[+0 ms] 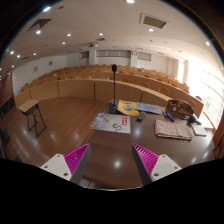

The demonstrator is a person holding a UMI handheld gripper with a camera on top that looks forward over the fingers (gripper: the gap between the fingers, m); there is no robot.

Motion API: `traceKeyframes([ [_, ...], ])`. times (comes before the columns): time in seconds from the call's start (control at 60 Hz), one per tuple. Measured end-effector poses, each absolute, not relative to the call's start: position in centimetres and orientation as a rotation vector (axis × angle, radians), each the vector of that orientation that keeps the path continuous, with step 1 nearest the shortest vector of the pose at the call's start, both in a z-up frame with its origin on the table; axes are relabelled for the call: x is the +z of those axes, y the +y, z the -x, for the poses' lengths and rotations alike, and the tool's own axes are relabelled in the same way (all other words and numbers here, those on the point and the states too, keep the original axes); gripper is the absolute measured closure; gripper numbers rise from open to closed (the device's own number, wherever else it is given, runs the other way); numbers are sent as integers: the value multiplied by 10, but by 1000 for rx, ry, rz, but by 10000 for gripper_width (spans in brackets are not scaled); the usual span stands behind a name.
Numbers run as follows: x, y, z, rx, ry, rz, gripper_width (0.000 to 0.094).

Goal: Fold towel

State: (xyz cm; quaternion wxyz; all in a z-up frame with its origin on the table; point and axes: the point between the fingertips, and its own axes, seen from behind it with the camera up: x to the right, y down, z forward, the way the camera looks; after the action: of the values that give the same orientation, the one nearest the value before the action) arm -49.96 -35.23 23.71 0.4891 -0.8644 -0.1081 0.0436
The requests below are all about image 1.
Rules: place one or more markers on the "small wooden side desk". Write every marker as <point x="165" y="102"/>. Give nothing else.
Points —
<point x="31" y="108"/>

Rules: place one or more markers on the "yellow envelope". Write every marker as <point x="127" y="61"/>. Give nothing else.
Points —
<point x="128" y="108"/>

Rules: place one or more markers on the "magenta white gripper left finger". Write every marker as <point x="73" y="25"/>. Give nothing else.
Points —
<point x="71" y="165"/>

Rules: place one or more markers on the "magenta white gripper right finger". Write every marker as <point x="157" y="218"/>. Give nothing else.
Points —
<point x="152" y="167"/>

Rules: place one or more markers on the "black small device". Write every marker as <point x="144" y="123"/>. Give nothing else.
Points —
<point x="192" y="120"/>

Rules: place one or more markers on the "black desk microphone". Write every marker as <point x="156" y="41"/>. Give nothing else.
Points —
<point x="113" y="103"/>

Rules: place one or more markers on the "light blue paper sheet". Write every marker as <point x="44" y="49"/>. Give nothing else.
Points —
<point x="149" y="108"/>

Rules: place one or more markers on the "clear plastic bag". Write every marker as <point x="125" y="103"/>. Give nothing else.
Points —
<point x="101" y="121"/>

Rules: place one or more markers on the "curved wooden front bench row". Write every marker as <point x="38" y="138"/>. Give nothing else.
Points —
<point x="99" y="90"/>

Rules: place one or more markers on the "white poster with letter S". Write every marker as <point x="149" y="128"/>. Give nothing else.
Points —
<point x="120" y="124"/>

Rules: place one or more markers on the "folded beige towel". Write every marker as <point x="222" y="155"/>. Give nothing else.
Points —
<point x="172" y="130"/>

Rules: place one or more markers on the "white notebook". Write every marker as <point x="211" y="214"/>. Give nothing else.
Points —
<point x="199" y="130"/>

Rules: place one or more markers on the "red blue marker pen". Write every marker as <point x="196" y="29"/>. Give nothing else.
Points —
<point x="170" y="116"/>

